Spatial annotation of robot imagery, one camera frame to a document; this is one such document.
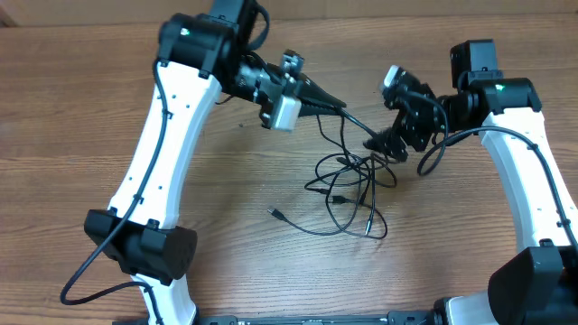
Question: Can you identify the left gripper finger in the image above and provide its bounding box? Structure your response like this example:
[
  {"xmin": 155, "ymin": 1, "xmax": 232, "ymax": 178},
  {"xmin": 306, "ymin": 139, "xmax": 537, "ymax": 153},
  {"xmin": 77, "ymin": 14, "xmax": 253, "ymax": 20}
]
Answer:
[
  {"xmin": 298, "ymin": 102, "xmax": 339, "ymax": 117},
  {"xmin": 296, "ymin": 73, "xmax": 347, "ymax": 108}
]

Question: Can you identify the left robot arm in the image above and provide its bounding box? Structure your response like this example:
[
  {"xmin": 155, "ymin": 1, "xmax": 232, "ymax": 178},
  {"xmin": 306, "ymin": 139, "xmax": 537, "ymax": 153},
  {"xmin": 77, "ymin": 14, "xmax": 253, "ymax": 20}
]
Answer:
[{"xmin": 84, "ymin": 0, "xmax": 344, "ymax": 324}]

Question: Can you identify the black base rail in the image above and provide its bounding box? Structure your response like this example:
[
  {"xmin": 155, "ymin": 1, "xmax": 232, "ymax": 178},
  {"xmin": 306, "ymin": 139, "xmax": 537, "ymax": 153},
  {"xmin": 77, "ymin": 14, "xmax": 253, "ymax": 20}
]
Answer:
[{"xmin": 112, "ymin": 310, "xmax": 514, "ymax": 325}]

